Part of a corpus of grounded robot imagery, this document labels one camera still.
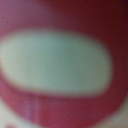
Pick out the red yellow cereal snack box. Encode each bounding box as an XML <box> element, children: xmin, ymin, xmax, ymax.
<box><xmin>0</xmin><ymin>0</ymin><xmax>128</xmax><ymax>128</ymax></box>

